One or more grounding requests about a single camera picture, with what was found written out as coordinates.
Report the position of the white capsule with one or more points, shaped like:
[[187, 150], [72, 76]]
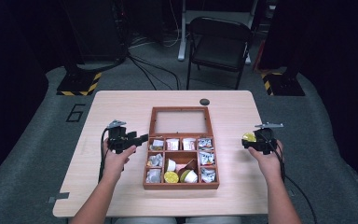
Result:
[[170, 165]]

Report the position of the person's right hand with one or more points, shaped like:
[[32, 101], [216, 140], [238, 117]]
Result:
[[270, 165]]

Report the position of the person's left hand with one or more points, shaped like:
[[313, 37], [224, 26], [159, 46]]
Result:
[[115, 165]]

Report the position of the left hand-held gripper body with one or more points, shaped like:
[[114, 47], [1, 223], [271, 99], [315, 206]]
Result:
[[118, 138]]

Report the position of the black stand base hazard stripes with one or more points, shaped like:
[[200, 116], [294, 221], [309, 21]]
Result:
[[284, 85], [74, 84]]

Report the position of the wooden box with glass lid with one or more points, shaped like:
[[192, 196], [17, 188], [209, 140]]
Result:
[[180, 185]]

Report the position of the crumpled silver packet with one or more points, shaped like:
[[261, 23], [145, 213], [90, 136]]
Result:
[[154, 175], [155, 160], [157, 144]]

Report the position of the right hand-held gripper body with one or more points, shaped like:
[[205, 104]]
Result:
[[266, 141]]

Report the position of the yellow lid capsule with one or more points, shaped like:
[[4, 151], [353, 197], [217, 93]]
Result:
[[171, 177]]

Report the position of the brown capsule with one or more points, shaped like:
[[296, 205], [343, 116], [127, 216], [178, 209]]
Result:
[[190, 165]]

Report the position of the black folding chair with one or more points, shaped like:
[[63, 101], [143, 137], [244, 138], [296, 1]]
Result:
[[219, 46]]

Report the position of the grey tape strip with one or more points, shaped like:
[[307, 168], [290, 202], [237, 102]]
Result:
[[291, 193], [59, 197]]

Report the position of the black equipment cabinet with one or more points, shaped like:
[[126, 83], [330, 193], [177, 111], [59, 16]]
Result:
[[99, 31]]

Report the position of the white capsule olive lid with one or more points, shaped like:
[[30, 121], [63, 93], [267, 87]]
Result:
[[189, 176]]

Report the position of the dark round table grommet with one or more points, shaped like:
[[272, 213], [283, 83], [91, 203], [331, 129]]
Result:
[[204, 101]]

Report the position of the silver packet blue print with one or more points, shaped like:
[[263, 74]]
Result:
[[208, 175], [207, 158], [205, 144]]

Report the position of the yellow tea packet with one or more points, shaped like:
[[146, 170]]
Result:
[[249, 137]]

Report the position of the white and red packet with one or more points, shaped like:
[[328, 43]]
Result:
[[172, 144], [189, 144]]

